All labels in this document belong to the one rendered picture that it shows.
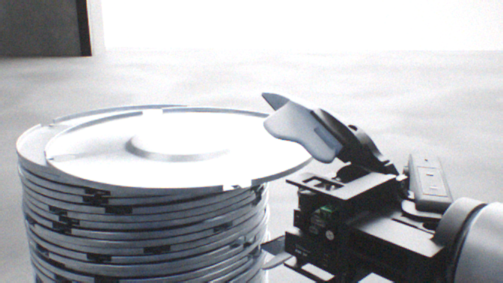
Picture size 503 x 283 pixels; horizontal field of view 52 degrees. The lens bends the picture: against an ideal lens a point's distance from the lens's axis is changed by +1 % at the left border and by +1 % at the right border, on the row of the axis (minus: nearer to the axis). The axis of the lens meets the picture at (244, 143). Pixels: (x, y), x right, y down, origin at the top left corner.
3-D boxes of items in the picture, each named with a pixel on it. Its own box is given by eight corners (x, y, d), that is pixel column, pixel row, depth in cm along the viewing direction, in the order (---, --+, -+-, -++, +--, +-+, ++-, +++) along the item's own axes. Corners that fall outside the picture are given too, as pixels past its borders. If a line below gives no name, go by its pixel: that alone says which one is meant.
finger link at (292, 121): (238, 75, 41) (310, 163, 37) (288, 67, 44) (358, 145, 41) (223, 102, 43) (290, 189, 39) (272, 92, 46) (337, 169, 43)
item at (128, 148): (36, 126, 64) (35, 120, 64) (250, 105, 75) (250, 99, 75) (59, 221, 39) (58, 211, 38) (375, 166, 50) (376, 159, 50)
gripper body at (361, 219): (278, 171, 37) (439, 227, 29) (348, 146, 43) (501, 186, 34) (276, 266, 39) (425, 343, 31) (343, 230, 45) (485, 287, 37)
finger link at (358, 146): (319, 97, 41) (396, 183, 37) (331, 94, 42) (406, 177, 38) (292, 136, 44) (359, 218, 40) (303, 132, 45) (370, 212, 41)
